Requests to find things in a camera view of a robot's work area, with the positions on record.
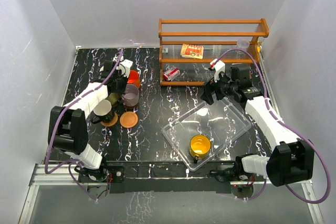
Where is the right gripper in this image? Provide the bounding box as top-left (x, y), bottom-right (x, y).
top-left (201, 70), bottom-right (237, 104)

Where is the pale green mug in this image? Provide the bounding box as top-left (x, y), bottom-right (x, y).
top-left (106, 93), bottom-right (121, 108)

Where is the orange mug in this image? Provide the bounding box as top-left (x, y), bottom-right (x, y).
top-left (127, 70), bottom-right (141, 89)

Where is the purple mug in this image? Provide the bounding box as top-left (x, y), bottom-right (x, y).
top-left (122, 84), bottom-right (139, 107)

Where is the black and white mug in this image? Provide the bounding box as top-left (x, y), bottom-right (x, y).
top-left (90, 100), bottom-right (114, 124)

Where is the light wooden coaster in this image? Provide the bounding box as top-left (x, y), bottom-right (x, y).
top-left (120, 111), bottom-right (139, 129)
top-left (100, 111), bottom-right (118, 127)

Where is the yellow mug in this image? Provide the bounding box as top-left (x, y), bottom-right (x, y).
top-left (189, 135), bottom-right (211, 164)

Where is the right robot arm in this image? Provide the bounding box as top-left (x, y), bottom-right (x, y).
top-left (201, 60), bottom-right (314, 187)

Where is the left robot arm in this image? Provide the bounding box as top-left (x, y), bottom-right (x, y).
top-left (46, 58), bottom-right (133, 182)

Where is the clear plastic cup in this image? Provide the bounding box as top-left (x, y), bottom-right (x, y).
top-left (236, 39), bottom-right (250, 51)

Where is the clear plastic tray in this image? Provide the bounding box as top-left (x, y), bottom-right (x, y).
top-left (162, 98), bottom-right (251, 171)

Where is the orange snack packet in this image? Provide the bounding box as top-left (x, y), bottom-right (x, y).
top-left (180, 44), bottom-right (204, 59)

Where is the red and white can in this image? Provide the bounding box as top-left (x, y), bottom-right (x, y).
top-left (163, 68), bottom-right (180, 81)

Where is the wooden shelf rack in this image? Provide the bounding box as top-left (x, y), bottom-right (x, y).
top-left (158, 18), bottom-right (269, 86)

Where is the small grey metal clip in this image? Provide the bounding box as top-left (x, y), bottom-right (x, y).
top-left (162, 48), bottom-right (169, 54)

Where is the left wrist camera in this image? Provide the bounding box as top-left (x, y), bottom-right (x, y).
top-left (117, 59), bottom-right (133, 78)

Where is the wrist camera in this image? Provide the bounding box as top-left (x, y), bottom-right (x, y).
top-left (117, 59), bottom-right (133, 78)
top-left (209, 59), bottom-right (225, 82)

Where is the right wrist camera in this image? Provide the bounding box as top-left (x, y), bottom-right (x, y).
top-left (209, 59), bottom-right (225, 82)

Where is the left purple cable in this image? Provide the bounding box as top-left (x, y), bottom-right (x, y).
top-left (44, 48), bottom-right (124, 201)

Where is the purple cable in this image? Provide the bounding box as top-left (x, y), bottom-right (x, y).
top-left (215, 48), bottom-right (331, 204)
top-left (44, 48), bottom-right (124, 201)

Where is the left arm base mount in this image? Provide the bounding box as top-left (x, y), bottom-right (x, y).
top-left (74, 165), bottom-right (125, 202)

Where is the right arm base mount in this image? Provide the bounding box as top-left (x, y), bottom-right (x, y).
top-left (209, 164), bottom-right (267, 203)

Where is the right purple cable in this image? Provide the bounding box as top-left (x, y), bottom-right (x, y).
top-left (215, 48), bottom-right (331, 204)

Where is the aluminium frame rail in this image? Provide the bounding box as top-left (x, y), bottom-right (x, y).
top-left (18, 164), bottom-right (76, 223)

